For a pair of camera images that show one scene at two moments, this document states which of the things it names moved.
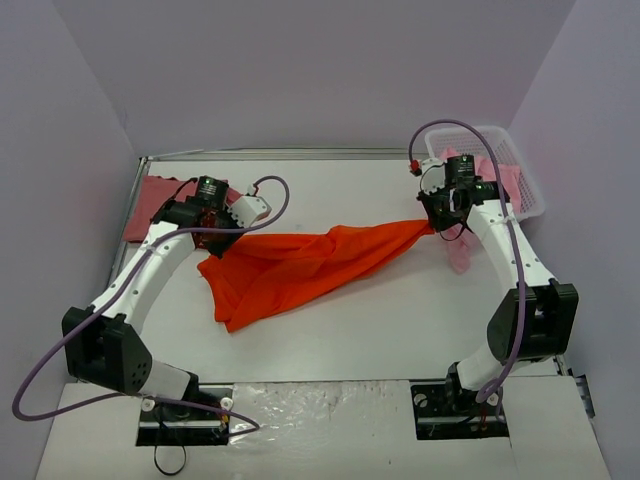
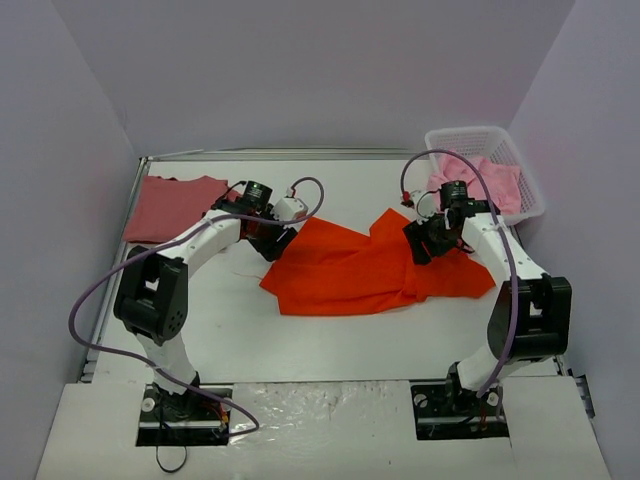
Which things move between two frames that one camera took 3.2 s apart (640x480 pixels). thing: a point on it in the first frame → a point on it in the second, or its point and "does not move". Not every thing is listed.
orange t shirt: (254, 274) → (330, 268)
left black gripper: (215, 240) → (273, 246)
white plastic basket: (493, 142) does not move
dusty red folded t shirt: (153, 193) does not move
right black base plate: (441, 411) does not move
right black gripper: (437, 215) → (420, 240)
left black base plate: (174, 424) does not move
